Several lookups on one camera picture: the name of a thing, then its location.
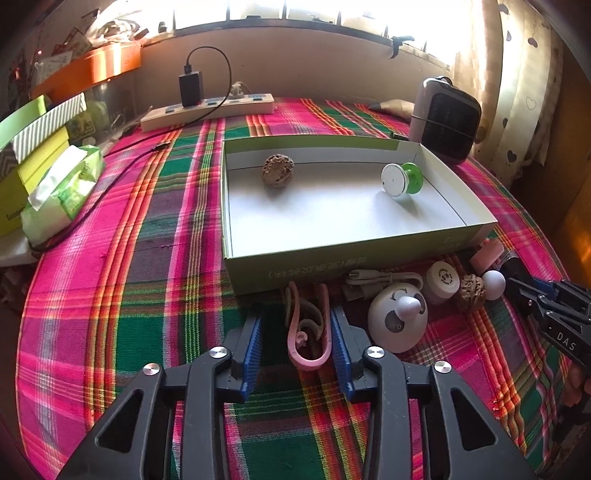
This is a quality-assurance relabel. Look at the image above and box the beige pointed pouch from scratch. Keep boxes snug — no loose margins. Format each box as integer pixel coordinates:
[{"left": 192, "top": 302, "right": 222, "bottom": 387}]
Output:
[{"left": 368, "top": 99, "right": 416, "bottom": 121}]

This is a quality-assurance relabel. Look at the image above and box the heart print curtain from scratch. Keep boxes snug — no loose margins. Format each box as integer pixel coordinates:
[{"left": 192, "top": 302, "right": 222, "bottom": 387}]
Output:
[{"left": 455, "top": 0, "right": 568, "bottom": 185}]

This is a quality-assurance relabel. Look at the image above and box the small white round jar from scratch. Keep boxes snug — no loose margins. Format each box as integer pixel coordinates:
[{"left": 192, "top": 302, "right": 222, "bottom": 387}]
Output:
[{"left": 424, "top": 261, "right": 460, "bottom": 305}]

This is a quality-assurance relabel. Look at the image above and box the brown walnut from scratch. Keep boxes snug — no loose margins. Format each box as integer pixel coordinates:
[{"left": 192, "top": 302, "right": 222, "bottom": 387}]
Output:
[
  {"left": 457, "top": 274, "right": 486, "bottom": 313},
  {"left": 262, "top": 154, "right": 295, "bottom": 188}
]

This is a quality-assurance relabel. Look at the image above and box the person's right hand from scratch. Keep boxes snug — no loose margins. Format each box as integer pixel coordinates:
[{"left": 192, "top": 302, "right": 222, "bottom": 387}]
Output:
[{"left": 566, "top": 364, "right": 591, "bottom": 407}]

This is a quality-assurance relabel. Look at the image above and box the white usb cable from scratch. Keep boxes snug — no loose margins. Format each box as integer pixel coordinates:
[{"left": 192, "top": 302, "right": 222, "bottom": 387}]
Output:
[{"left": 342, "top": 269, "right": 424, "bottom": 301}]

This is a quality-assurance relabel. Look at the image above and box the green and white spool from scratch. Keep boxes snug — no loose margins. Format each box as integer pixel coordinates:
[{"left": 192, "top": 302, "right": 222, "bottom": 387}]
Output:
[{"left": 381, "top": 161, "right": 424, "bottom": 200}]

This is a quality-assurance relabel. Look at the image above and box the yellow-green cardboard box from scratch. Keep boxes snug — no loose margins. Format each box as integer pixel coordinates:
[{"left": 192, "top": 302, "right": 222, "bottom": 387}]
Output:
[{"left": 0, "top": 95, "right": 70, "bottom": 236}]

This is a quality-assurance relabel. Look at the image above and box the black charger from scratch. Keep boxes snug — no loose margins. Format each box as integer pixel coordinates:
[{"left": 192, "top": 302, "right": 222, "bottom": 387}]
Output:
[{"left": 179, "top": 71, "right": 204, "bottom": 108}]

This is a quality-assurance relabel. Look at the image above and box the orange box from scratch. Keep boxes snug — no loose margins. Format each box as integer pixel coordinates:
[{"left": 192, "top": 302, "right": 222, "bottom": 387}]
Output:
[{"left": 30, "top": 41, "right": 141, "bottom": 100}]

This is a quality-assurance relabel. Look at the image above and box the black window handle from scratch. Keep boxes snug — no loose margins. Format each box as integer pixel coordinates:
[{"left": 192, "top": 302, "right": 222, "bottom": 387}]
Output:
[{"left": 390, "top": 36, "right": 415, "bottom": 60}]

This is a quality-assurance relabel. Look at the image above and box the beige power strip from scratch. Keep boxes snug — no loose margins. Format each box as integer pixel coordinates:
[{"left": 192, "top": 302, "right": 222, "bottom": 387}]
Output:
[{"left": 140, "top": 92, "right": 275, "bottom": 132}]

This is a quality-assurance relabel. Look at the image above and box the black charger cable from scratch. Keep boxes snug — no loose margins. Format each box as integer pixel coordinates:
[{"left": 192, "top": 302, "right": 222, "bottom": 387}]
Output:
[{"left": 185, "top": 46, "right": 232, "bottom": 109}]

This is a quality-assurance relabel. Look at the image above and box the grey desktop fan heater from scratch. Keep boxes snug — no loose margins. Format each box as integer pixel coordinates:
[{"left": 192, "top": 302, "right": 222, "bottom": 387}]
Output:
[{"left": 409, "top": 76, "right": 482, "bottom": 164}]

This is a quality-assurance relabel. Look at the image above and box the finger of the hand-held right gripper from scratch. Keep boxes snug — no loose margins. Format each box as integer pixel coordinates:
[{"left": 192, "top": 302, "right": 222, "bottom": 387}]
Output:
[
  {"left": 507, "top": 276, "right": 555, "bottom": 319},
  {"left": 531, "top": 277, "right": 591, "bottom": 317}
]

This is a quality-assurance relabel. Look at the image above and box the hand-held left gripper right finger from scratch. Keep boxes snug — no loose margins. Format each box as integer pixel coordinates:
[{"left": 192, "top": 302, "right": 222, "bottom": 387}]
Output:
[{"left": 329, "top": 305, "right": 541, "bottom": 480}]

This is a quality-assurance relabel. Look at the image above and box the round panda toy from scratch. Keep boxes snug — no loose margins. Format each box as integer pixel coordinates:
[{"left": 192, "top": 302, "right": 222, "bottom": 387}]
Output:
[{"left": 368, "top": 284, "right": 429, "bottom": 354}]

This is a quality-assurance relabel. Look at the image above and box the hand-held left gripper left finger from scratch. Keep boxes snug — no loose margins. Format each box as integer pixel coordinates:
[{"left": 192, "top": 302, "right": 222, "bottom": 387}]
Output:
[{"left": 55, "top": 307, "right": 266, "bottom": 480}]

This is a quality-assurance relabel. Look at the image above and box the green tissue pack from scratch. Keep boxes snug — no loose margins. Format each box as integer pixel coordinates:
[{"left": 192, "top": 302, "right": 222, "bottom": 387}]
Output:
[{"left": 21, "top": 144, "right": 105, "bottom": 245}]

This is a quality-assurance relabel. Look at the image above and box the black rectangular device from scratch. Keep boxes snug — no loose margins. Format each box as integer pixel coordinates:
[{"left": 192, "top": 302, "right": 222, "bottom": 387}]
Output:
[{"left": 499, "top": 251, "right": 525, "bottom": 280}]

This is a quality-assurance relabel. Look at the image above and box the thin black cable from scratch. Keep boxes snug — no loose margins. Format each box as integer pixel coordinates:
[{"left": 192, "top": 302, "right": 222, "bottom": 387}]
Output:
[{"left": 30, "top": 131, "right": 183, "bottom": 252}]

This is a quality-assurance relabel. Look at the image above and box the plaid tablecloth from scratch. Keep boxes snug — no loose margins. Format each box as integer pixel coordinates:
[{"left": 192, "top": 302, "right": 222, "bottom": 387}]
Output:
[{"left": 18, "top": 97, "right": 573, "bottom": 480}]

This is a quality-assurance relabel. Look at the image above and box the white ball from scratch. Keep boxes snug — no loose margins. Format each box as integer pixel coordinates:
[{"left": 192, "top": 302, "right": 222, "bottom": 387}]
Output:
[{"left": 481, "top": 271, "right": 507, "bottom": 301}]

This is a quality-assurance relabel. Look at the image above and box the striped grey box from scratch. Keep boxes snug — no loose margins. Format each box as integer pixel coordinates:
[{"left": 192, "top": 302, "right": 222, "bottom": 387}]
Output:
[{"left": 11, "top": 92, "right": 88, "bottom": 162}]

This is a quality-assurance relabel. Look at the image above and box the wooden cabinet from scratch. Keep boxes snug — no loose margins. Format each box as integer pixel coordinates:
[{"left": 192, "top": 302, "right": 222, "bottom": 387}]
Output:
[{"left": 508, "top": 28, "right": 591, "bottom": 282}]

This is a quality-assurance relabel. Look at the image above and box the pink curved clip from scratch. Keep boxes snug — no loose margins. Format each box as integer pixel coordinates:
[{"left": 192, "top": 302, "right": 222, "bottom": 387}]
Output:
[{"left": 286, "top": 281, "right": 332, "bottom": 371}]

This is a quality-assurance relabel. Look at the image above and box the green and white cardboard box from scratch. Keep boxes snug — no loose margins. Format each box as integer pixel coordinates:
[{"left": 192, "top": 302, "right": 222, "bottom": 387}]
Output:
[{"left": 221, "top": 135, "right": 499, "bottom": 296}]

